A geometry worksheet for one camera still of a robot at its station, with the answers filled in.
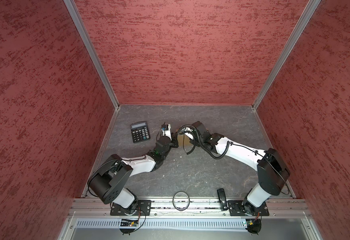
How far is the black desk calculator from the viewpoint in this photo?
1.01 m

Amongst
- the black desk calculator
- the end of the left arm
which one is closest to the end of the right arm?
the end of the left arm

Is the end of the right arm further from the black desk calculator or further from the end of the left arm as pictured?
the black desk calculator
